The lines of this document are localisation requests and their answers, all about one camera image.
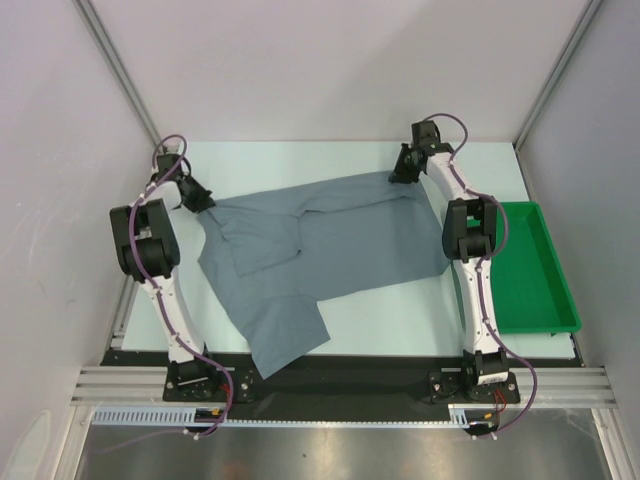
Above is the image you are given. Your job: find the aluminium corner post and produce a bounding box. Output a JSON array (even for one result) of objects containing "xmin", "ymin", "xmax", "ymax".
[
  {"xmin": 71, "ymin": 0, "xmax": 161, "ymax": 146},
  {"xmin": 513, "ymin": 0, "xmax": 606, "ymax": 151}
]

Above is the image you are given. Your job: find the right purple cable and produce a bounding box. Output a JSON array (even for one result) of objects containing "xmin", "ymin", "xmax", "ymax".
[{"xmin": 424, "ymin": 113, "xmax": 544, "ymax": 441}]

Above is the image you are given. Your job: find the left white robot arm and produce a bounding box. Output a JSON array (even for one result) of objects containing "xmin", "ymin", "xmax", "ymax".
[{"xmin": 109, "ymin": 160, "xmax": 215, "ymax": 369}]

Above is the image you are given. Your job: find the white slotted cable duct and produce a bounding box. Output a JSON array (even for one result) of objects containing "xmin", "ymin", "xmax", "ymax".
[{"xmin": 91, "ymin": 406, "xmax": 496, "ymax": 430}]

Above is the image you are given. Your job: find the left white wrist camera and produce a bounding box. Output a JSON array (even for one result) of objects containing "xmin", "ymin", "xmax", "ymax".
[{"xmin": 152, "ymin": 146, "xmax": 180, "ymax": 176}]

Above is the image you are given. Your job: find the purple cable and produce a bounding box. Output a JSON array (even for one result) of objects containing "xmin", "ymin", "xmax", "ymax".
[
  {"xmin": 424, "ymin": 113, "xmax": 544, "ymax": 441},
  {"xmin": 94, "ymin": 134, "xmax": 236, "ymax": 451}
]

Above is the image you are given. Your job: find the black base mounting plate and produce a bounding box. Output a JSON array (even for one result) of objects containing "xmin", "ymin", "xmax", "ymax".
[{"xmin": 99, "ymin": 351, "xmax": 581, "ymax": 410}]

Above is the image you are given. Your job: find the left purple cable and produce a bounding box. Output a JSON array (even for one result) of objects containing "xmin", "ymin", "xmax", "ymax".
[{"xmin": 94, "ymin": 134, "xmax": 236, "ymax": 451}]

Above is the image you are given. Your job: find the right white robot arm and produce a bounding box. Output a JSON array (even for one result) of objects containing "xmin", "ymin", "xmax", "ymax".
[{"xmin": 389, "ymin": 142, "xmax": 508, "ymax": 401}]

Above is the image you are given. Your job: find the right aluminium corner post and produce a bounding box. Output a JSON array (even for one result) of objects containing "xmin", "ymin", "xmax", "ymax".
[{"xmin": 513, "ymin": 0, "xmax": 606, "ymax": 151}]

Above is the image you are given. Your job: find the left aluminium corner post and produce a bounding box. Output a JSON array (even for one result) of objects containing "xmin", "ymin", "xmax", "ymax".
[{"xmin": 71, "ymin": 0, "xmax": 161, "ymax": 146}]

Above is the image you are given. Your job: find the green plastic tray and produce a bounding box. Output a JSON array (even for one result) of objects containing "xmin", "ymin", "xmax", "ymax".
[{"xmin": 491, "ymin": 202, "xmax": 581, "ymax": 334}]

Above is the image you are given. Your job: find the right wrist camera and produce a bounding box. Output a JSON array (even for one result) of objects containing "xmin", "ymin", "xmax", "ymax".
[{"xmin": 411, "ymin": 119, "xmax": 441, "ymax": 148}]

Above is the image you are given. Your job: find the grey-blue t shirt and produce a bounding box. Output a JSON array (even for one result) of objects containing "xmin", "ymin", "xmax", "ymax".
[{"xmin": 198, "ymin": 172, "xmax": 449, "ymax": 378}]

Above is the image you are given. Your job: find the aluminium frame rail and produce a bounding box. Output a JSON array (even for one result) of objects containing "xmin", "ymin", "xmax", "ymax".
[{"xmin": 71, "ymin": 366, "xmax": 617, "ymax": 409}]

